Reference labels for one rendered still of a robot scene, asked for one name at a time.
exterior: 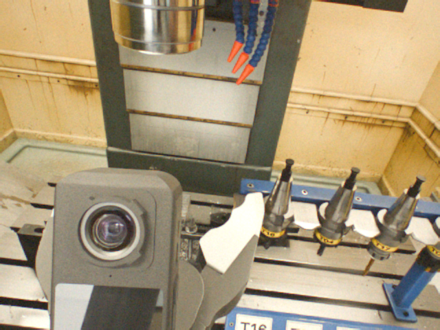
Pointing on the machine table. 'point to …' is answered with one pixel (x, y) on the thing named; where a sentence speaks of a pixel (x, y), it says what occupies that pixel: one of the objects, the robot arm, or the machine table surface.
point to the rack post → (407, 292)
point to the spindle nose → (159, 25)
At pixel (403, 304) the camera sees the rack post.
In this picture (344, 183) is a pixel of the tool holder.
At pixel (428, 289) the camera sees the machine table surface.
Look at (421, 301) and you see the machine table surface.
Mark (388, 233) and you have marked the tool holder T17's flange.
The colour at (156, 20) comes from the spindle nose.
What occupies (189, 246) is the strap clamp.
